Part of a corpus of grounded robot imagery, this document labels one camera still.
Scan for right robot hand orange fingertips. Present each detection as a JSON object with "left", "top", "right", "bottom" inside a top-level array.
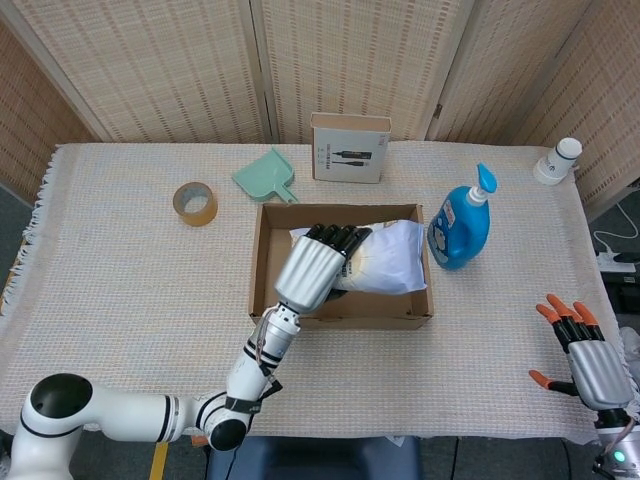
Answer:
[{"left": 528, "top": 293, "right": 634, "bottom": 410}]

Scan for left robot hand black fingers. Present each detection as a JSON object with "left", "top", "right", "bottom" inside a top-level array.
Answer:
[{"left": 273, "top": 224, "right": 373, "bottom": 312}]

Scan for blue pump detergent bottle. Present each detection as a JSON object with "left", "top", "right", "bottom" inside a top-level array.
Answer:
[{"left": 426, "top": 162, "right": 499, "bottom": 272}]

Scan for white cable product box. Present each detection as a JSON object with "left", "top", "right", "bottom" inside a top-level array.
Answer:
[{"left": 309, "top": 111, "right": 392, "bottom": 185}]

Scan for white cylindrical bottle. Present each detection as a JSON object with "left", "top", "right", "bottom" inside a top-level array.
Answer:
[{"left": 532, "top": 137, "right": 583, "bottom": 186}]

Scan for white cable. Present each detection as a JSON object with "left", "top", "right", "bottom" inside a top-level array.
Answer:
[{"left": 592, "top": 200, "right": 634, "bottom": 261}]

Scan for woven folding screen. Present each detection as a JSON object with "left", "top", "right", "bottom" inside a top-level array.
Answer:
[{"left": 0, "top": 0, "right": 640, "bottom": 224}]

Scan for cardboard box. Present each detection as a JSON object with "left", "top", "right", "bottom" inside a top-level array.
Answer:
[{"left": 248, "top": 202, "right": 434, "bottom": 330}]

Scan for mint green dustpan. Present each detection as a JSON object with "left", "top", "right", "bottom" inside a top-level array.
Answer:
[{"left": 231, "top": 147, "right": 301, "bottom": 206}]

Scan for cream woven tablecloth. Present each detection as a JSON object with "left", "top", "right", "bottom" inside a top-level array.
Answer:
[{"left": 0, "top": 141, "right": 640, "bottom": 449}]

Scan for white power strip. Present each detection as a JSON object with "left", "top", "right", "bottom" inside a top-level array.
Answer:
[{"left": 595, "top": 252, "right": 638, "bottom": 274}]

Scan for white-blue plastic bag pack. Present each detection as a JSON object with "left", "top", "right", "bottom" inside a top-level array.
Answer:
[{"left": 289, "top": 219, "right": 428, "bottom": 296}]

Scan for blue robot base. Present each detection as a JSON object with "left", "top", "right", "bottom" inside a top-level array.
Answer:
[{"left": 205, "top": 435, "right": 422, "bottom": 480}]

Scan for brown packing tape roll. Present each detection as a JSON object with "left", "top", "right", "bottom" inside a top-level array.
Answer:
[{"left": 172, "top": 181, "right": 219, "bottom": 228}]

